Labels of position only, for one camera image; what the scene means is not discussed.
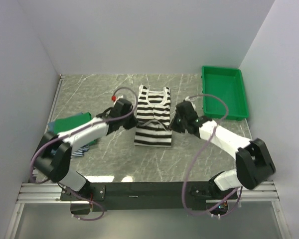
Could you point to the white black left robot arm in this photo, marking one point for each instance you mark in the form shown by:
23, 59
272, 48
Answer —
53, 154

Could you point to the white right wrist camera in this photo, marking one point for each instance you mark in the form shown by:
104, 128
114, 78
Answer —
189, 99

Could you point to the black white striped tank top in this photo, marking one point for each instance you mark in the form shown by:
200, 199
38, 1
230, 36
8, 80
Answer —
153, 115

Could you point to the folded blue tank top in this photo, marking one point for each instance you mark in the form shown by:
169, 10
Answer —
50, 125

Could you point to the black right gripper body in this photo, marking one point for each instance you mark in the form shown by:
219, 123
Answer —
178, 124

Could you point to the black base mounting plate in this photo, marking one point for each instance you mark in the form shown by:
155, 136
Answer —
153, 195

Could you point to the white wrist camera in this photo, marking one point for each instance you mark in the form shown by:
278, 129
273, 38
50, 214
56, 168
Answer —
189, 99
115, 98

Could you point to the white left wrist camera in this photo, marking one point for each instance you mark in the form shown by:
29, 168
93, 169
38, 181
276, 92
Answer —
115, 98

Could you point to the aluminium frame rail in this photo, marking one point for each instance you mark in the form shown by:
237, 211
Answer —
50, 193

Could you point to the blue white striped tank top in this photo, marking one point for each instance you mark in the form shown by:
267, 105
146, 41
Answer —
80, 152

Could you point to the green tank top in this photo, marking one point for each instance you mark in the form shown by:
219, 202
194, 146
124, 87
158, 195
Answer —
70, 123

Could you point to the green plastic bin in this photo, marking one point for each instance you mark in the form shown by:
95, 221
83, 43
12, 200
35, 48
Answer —
228, 85

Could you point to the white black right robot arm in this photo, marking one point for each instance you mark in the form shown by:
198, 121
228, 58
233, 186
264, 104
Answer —
254, 163

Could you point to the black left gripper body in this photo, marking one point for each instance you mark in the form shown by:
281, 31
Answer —
129, 122

